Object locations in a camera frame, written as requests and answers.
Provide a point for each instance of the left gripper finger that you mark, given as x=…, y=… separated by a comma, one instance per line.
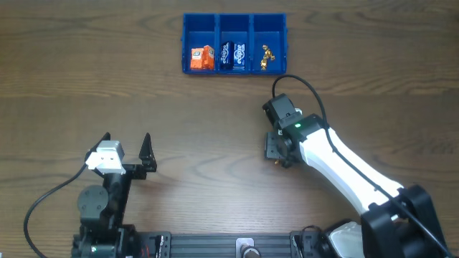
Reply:
x=147, y=156
x=100, y=141

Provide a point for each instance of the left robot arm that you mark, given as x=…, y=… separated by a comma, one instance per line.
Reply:
x=113, y=200

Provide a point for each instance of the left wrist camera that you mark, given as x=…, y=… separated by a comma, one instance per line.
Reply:
x=107, y=157

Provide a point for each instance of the blue tray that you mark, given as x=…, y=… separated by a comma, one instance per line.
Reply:
x=233, y=25

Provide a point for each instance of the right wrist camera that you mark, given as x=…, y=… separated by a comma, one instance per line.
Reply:
x=298, y=111

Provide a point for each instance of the orange candy box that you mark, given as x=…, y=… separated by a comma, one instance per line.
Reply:
x=209, y=61
x=196, y=61

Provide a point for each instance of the mounting rail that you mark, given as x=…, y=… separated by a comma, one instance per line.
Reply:
x=208, y=247

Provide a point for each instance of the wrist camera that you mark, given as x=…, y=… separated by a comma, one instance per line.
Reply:
x=107, y=157
x=298, y=111

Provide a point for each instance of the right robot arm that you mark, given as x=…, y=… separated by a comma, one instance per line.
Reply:
x=340, y=168

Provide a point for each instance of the blue candy pack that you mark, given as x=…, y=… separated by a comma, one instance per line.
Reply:
x=226, y=55
x=239, y=57

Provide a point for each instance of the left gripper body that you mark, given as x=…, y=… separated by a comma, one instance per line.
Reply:
x=135, y=172

